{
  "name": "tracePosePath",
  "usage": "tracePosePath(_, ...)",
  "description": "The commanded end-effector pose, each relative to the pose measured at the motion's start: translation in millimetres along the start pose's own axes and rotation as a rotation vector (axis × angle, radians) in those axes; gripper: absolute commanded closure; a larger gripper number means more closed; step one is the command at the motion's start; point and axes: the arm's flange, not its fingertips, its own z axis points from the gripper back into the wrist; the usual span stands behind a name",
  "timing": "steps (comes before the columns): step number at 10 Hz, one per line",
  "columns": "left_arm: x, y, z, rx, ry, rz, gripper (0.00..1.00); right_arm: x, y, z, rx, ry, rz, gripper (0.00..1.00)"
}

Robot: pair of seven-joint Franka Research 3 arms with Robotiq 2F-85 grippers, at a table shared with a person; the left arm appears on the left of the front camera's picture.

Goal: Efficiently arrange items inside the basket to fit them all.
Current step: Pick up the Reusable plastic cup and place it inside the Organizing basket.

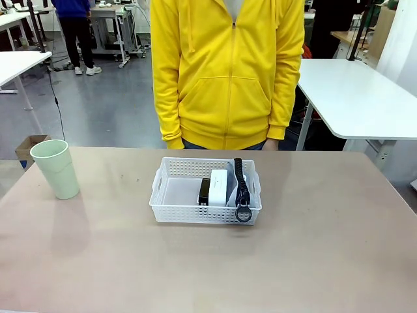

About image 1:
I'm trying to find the person's right forearm yellow sleeve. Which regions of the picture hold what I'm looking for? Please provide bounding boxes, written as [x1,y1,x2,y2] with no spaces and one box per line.
[152,73,185,150]

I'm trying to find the pale green plastic cup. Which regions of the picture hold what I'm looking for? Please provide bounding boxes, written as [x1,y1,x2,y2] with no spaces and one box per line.
[29,139,81,200]

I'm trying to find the black stapler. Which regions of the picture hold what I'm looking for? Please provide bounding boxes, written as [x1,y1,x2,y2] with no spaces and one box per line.
[197,177,212,207]

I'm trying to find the background person in blue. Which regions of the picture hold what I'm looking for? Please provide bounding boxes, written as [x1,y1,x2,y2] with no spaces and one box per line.
[51,0,103,76]

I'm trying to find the black background garment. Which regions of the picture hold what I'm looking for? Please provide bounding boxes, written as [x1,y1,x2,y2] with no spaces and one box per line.
[303,0,356,60]

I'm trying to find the small white background table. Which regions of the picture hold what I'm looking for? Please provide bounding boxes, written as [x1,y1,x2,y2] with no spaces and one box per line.
[0,11,57,53]

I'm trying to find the tall cardboard box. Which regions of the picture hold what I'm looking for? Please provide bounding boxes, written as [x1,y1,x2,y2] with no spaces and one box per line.
[369,5,397,61]

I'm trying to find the wooden top desk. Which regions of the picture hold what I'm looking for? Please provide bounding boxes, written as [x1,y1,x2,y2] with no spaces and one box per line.
[330,30,376,60]

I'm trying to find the person's left forearm yellow sleeve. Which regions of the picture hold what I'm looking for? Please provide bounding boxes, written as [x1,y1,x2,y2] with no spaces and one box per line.
[266,73,303,142]

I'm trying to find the white table with grey leg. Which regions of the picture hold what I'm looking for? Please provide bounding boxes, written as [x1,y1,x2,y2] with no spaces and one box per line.
[0,51,53,112]

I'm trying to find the person in yellow hoodie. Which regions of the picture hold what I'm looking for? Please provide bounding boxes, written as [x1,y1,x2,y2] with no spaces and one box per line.
[150,0,306,151]

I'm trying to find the grey metal workbench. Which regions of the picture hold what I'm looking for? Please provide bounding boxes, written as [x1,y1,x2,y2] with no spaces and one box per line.
[89,2,148,69]

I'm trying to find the large white table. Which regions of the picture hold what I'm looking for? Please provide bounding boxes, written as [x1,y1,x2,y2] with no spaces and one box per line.
[296,58,417,151]

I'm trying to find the white rectangular box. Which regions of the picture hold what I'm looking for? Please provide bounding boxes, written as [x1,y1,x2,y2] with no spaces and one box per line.
[208,169,230,207]

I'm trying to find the brown cardboard box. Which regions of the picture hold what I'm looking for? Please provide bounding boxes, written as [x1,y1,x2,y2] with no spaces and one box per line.
[15,134,52,171]

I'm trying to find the black stand pole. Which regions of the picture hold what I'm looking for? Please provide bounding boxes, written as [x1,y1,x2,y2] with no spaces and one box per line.
[27,0,47,53]

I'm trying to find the white perforated plastic basket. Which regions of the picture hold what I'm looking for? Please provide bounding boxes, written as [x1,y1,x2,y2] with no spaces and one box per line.
[149,156,263,226]

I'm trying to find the thin black hanging cable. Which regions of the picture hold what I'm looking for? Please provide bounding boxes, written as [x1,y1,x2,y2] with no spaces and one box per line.
[47,61,66,142]

